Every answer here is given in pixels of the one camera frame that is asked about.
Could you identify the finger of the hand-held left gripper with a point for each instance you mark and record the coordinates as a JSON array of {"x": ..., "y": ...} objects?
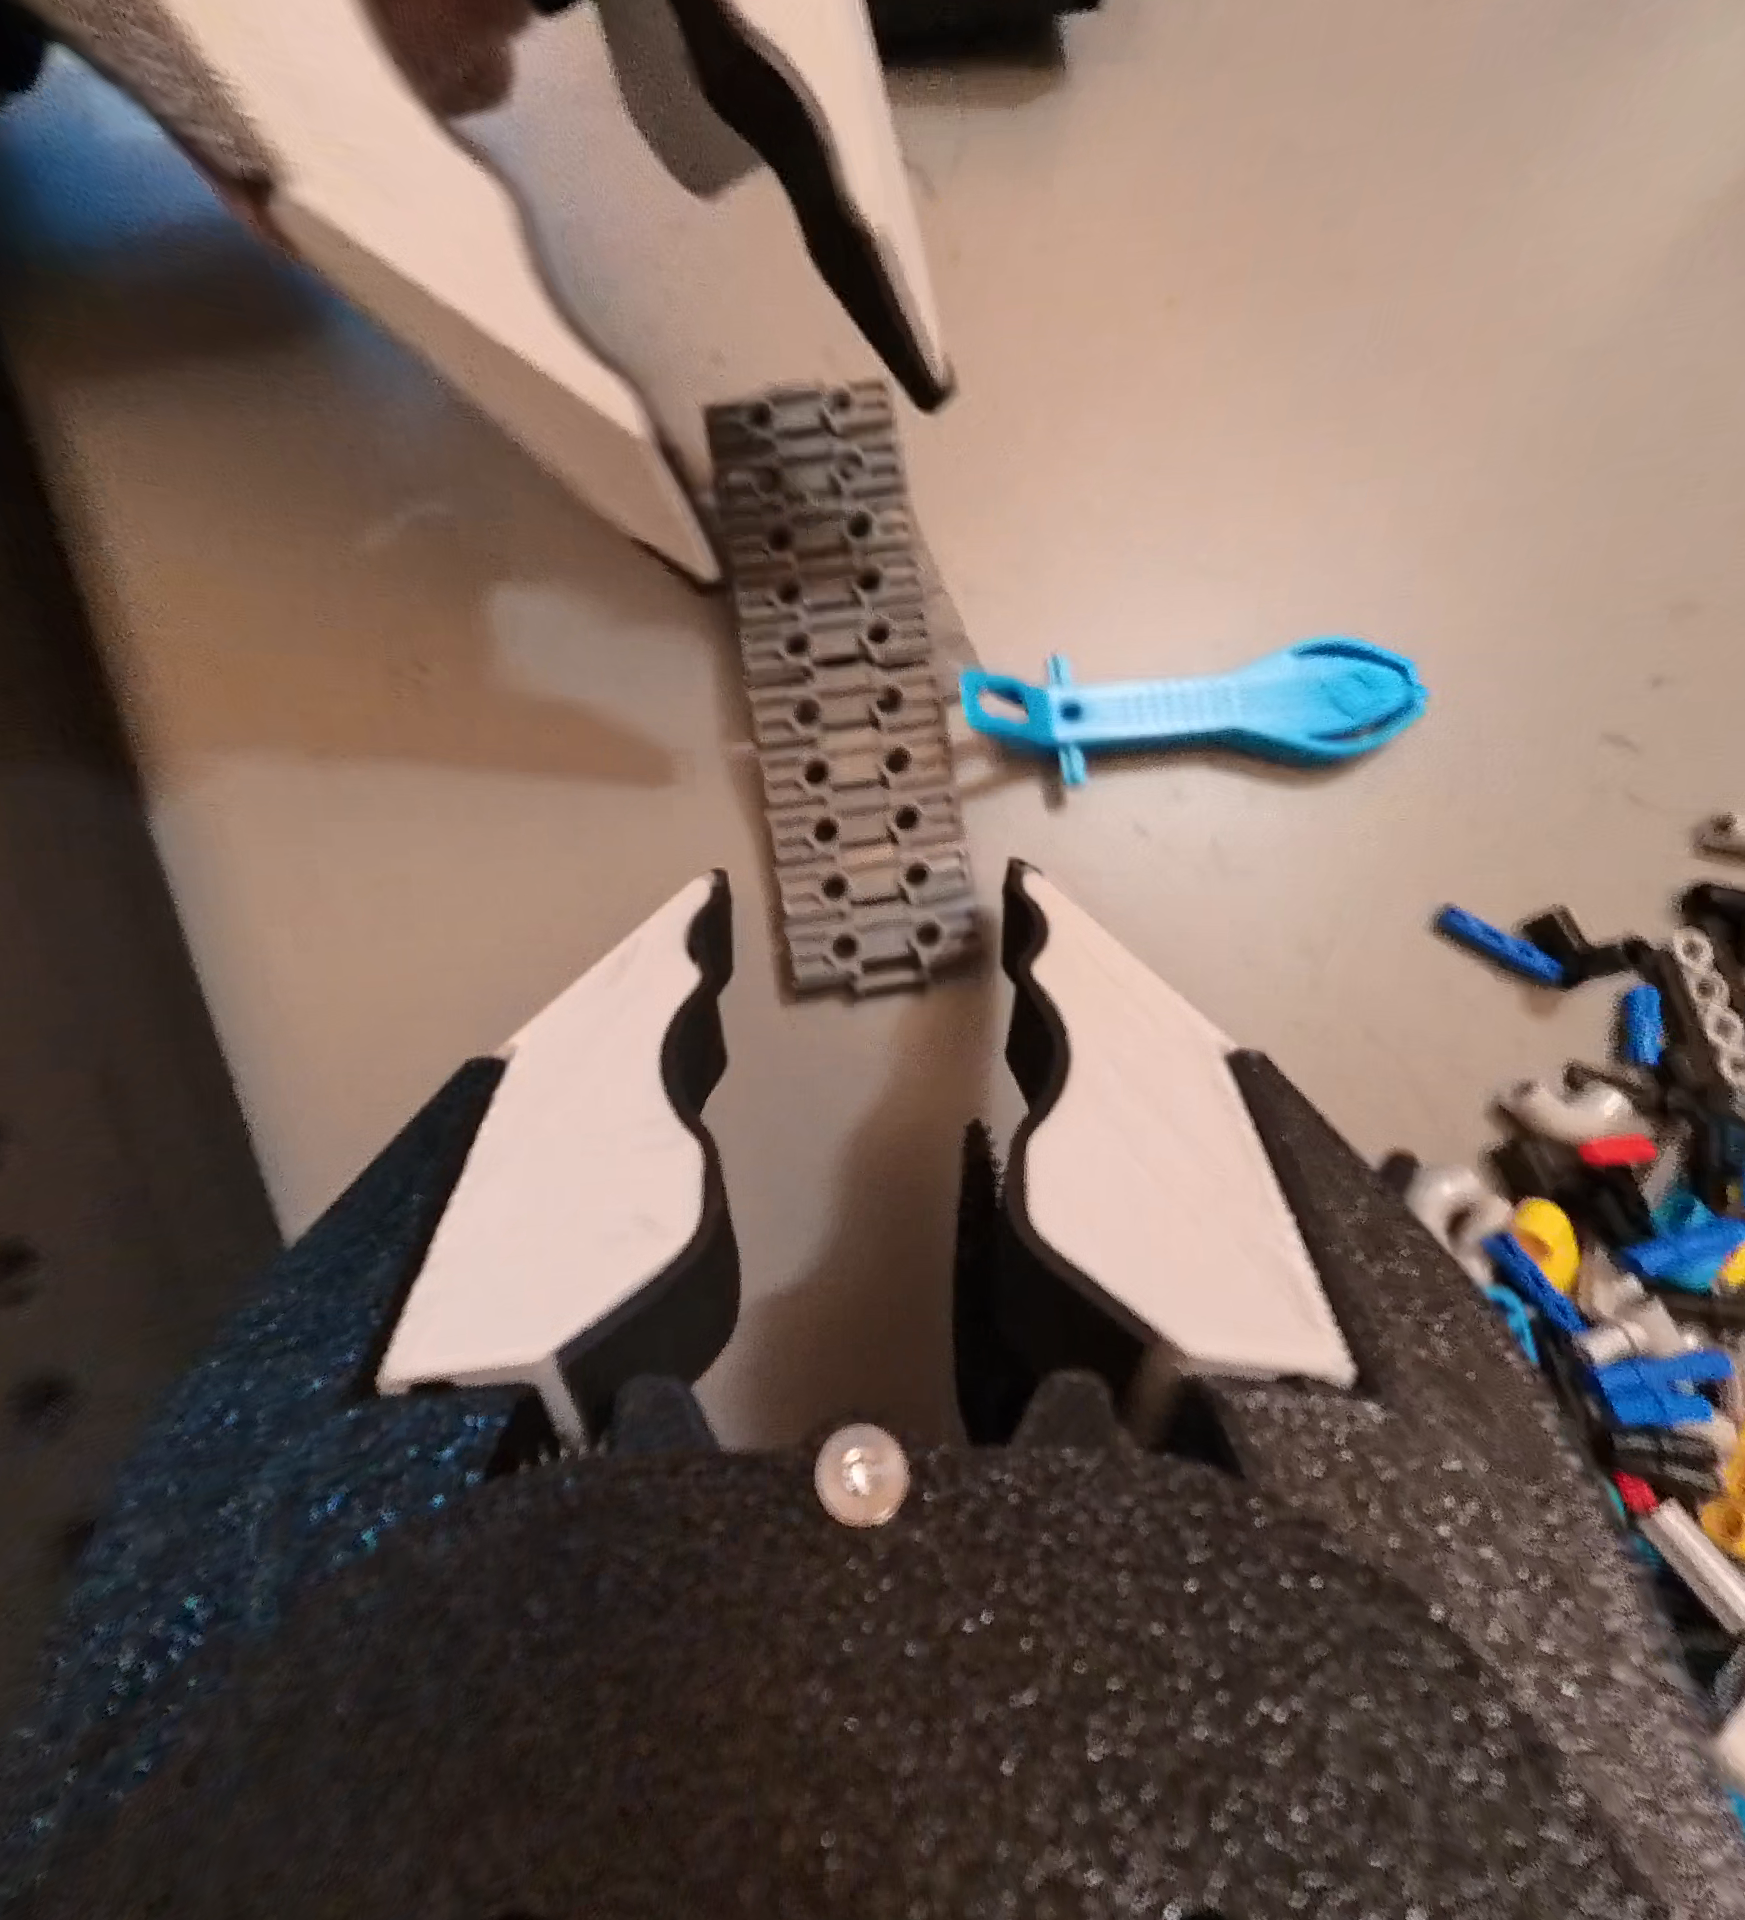
[
  {"x": 406, "y": 256},
  {"x": 875, "y": 152}
]

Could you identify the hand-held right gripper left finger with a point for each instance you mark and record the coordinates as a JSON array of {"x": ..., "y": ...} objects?
[{"x": 555, "y": 1200}]

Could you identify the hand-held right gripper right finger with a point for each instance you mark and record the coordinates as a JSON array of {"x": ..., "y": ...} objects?
[{"x": 1170, "y": 1200}]

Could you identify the pile of plastic building pieces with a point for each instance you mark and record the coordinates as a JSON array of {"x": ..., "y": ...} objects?
[{"x": 1667, "y": 1245}]

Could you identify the person's left hand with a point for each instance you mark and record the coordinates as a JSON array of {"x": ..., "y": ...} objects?
[{"x": 453, "y": 56}]

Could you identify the blue plastic separator tool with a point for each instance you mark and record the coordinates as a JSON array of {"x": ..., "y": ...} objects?
[{"x": 1187, "y": 703}]

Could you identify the black studded pad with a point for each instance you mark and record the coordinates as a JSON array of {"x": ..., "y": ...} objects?
[{"x": 17, "y": 1051}]

